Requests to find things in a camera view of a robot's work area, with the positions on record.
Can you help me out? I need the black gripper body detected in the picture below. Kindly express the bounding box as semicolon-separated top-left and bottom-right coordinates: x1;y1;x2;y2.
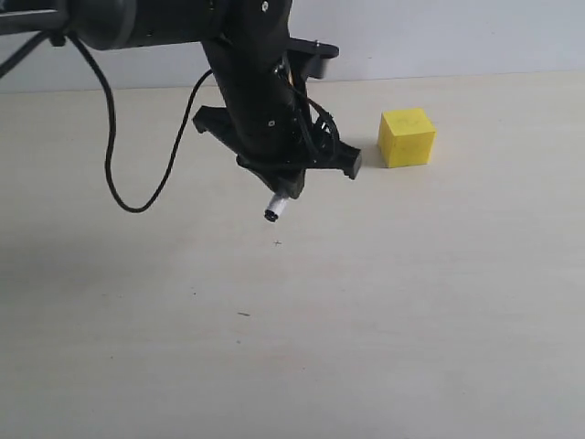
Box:
203;0;340;166

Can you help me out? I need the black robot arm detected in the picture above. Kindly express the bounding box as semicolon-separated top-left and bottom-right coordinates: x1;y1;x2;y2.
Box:
1;1;361;199

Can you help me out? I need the black and white marker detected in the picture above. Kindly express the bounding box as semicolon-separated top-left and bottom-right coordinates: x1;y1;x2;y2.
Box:
264;193;289;223

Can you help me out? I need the yellow foam cube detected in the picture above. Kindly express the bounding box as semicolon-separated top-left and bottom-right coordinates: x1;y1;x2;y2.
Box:
378;108;437;168

